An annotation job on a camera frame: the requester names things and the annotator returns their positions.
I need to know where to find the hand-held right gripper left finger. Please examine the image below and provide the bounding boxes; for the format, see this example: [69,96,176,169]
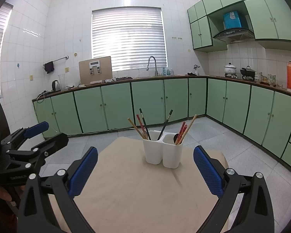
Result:
[17,146,99,233]

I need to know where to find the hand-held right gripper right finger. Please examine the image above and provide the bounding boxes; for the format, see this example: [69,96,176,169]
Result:
[193,145,275,233]

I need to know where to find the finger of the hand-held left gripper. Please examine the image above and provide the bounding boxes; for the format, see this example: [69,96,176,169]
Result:
[0,121,49,151]
[6,133,69,173]

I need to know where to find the plain wooden chopstick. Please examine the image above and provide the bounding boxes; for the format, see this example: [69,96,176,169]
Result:
[127,118,147,140]
[179,114,197,143]

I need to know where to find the white two-compartment utensil holder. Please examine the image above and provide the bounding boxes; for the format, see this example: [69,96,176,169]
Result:
[143,130,184,169]

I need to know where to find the black chopstick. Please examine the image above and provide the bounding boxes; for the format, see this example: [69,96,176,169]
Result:
[157,109,173,141]

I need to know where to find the chopsticks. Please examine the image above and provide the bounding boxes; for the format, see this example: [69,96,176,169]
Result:
[139,108,152,141]

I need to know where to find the person's left hand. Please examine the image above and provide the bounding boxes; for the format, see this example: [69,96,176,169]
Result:
[0,185,25,202]

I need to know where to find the green lower kitchen cabinets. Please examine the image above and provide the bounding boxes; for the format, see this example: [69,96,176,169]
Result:
[32,76,291,175]

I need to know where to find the green kitchen cabinets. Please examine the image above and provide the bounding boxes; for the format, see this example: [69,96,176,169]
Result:
[187,0,291,52]
[32,76,291,175]

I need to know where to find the white cooking pot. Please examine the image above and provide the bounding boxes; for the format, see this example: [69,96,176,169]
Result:
[224,63,237,74]

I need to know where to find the metal sink faucet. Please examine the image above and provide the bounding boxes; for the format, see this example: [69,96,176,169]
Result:
[147,56,158,76]

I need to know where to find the white window blind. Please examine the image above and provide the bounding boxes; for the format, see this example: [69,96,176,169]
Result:
[91,7,168,72]

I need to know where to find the range hood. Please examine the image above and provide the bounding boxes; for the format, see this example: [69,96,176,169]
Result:
[213,28,255,42]

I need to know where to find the blue box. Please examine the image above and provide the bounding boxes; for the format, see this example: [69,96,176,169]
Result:
[223,10,243,29]

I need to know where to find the green upper kitchen cabinets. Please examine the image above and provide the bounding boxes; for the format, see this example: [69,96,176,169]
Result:
[187,0,291,52]

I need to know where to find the metal towel rail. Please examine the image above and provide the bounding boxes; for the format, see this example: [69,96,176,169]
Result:
[43,56,69,66]

